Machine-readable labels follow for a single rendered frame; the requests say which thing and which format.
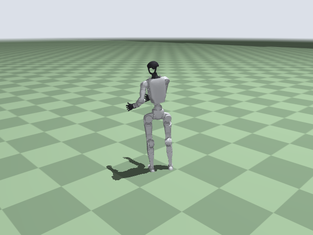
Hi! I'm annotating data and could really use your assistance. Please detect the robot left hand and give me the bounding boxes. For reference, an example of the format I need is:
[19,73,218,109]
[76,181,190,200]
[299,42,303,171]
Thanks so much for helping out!
[126,103,134,111]

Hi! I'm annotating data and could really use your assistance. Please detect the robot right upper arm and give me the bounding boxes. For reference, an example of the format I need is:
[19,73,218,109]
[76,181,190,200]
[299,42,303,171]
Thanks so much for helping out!
[164,76,170,92]

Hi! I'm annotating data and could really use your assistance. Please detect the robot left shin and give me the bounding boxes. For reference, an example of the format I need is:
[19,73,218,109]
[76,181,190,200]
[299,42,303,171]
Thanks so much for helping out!
[147,141,154,169]

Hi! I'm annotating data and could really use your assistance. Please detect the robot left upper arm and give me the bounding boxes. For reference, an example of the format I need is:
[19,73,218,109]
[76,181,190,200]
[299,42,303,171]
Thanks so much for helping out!
[139,80,149,104]

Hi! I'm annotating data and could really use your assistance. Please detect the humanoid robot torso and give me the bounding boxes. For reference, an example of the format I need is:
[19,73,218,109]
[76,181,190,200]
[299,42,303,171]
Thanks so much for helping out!
[147,75,166,120]

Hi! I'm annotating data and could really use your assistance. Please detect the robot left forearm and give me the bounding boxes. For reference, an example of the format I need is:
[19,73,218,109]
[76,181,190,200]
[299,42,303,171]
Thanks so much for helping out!
[133,98,142,108]

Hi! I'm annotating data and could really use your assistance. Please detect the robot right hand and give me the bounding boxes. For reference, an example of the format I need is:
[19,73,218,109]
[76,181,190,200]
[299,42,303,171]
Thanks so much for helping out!
[145,94,150,102]

